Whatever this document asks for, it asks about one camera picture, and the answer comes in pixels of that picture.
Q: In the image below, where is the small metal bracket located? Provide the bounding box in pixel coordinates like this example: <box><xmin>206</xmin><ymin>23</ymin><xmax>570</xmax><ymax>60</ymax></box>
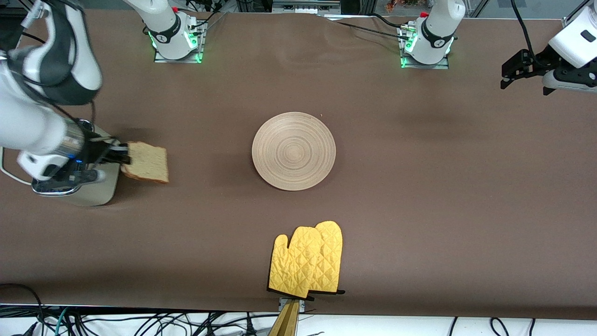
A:
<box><xmin>278</xmin><ymin>298</ymin><xmax>306</xmax><ymax>313</ymax></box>

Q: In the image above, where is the teal cable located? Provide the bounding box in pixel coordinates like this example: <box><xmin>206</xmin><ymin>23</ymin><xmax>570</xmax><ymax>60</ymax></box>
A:
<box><xmin>53</xmin><ymin>307</ymin><xmax>71</xmax><ymax>336</ymax></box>

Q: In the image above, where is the black base power cable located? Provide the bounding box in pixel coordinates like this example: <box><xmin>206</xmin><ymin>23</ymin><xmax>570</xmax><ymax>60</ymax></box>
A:
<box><xmin>333</xmin><ymin>13</ymin><xmax>407</xmax><ymax>39</ymax></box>

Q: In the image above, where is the black looped floor cable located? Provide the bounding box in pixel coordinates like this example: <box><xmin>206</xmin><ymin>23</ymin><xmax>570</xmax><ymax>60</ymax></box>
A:
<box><xmin>0</xmin><ymin>283</ymin><xmax>45</xmax><ymax>327</ymax></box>

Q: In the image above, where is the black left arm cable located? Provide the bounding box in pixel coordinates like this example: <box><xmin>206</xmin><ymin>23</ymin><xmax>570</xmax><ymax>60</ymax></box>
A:
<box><xmin>511</xmin><ymin>0</ymin><xmax>535</xmax><ymax>63</ymax></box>

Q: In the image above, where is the wooden beam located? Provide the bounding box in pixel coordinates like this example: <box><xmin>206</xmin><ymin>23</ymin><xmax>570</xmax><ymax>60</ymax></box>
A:
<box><xmin>268</xmin><ymin>300</ymin><xmax>300</xmax><ymax>336</ymax></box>

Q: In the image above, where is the yellow quilted oven mitt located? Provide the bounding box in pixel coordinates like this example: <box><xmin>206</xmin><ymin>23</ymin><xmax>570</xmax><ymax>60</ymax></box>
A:
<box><xmin>308</xmin><ymin>221</ymin><xmax>346</xmax><ymax>295</ymax></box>
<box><xmin>267</xmin><ymin>226</ymin><xmax>323</xmax><ymax>300</ymax></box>

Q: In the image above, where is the brown table cover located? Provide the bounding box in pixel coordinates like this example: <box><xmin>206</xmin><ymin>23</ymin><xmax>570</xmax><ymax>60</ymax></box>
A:
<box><xmin>0</xmin><ymin>7</ymin><xmax>597</xmax><ymax>321</ymax></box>

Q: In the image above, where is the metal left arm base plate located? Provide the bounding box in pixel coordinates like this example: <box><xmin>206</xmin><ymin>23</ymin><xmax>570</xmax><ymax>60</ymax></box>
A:
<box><xmin>400</xmin><ymin>26</ymin><xmax>451</xmax><ymax>70</ymax></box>

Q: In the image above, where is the white toaster power cord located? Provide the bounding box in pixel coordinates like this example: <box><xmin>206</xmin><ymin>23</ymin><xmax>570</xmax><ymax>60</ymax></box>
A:
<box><xmin>0</xmin><ymin>147</ymin><xmax>32</xmax><ymax>186</ymax></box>

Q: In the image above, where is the cream and chrome toaster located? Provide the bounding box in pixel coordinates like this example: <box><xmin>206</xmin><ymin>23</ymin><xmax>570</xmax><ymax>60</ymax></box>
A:
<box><xmin>32</xmin><ymin>120</ymin><xmax>122</xmax><ymax>207</ymax></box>

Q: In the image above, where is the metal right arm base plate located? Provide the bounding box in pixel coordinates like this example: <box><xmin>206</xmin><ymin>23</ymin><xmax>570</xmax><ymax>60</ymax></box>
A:
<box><xmin>154</xmin><ymin>21</ymin><xmax>206</xmax><ymax>63</ymax></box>

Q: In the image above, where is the grey control box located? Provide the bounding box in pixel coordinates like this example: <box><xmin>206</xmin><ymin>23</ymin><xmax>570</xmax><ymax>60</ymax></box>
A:
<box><xmin>272</xmin><ymin>0</ymin><xmax>342</xmax><ymax>14</ymax></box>

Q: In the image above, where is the slice of brown bread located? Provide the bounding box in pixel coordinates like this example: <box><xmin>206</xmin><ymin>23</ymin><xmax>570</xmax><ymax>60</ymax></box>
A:
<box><xmin>120</xmin><ymin>141</ymin><xmax>169</xmax><ymax>184</ymax></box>

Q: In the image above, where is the round wooden plate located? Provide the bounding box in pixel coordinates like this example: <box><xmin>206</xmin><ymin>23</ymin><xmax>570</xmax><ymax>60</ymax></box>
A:
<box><xmin>252</xmin><ymin>112</ymin><xmax>336</xmax><ymax>191</ymax></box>

